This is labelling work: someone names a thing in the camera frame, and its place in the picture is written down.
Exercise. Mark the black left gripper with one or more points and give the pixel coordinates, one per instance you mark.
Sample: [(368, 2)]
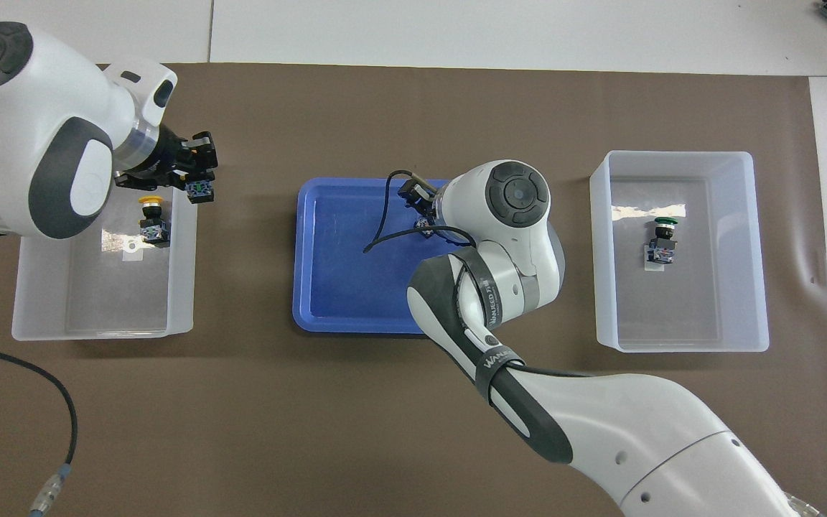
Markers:
[(166, 158)]

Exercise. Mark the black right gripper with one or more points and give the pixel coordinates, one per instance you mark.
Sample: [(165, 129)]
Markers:
[(419, 195)]

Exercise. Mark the green push button switch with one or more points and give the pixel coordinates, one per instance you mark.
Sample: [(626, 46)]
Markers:
[(426, 230), (662, 240)]

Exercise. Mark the yellow push button switch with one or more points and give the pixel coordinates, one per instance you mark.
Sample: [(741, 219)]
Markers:
[(202, 192), (153, 226)]

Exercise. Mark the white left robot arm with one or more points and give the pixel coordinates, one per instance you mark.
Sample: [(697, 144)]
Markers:
[(40, 122)]

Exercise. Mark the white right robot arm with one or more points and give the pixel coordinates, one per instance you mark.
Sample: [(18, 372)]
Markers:
[(600, 424)]

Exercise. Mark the blue plastic tray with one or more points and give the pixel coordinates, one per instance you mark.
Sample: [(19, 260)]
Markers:
[(342, 287)]

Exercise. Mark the white label sticker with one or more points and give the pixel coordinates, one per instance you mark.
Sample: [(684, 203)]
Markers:
[(131, 253), (650, 268)]

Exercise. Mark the translucent white plastic box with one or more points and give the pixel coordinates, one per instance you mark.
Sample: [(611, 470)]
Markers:
[(736, 251), (97, 301)]

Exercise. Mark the brown table mat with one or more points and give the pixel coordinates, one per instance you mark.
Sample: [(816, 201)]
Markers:
[(241, 416)]

